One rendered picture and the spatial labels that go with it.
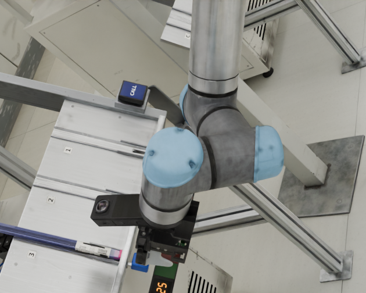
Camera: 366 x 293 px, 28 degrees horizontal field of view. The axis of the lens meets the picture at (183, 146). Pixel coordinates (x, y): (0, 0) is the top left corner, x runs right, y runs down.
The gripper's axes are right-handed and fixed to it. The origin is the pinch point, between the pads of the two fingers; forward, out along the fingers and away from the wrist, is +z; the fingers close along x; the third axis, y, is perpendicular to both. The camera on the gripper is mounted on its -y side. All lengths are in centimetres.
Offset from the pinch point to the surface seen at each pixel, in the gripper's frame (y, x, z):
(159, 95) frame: -4.7, 36.1, 2.8
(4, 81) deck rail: -34.6, 30.2, 1.7
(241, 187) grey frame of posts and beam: 16.6, 32.0, 23.6
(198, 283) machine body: 13, 24, 61
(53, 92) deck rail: -24.7, 30.3, 1.7
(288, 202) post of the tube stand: 34, 57, 66
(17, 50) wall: -97, 179, 184
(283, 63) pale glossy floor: 28, 115, 75
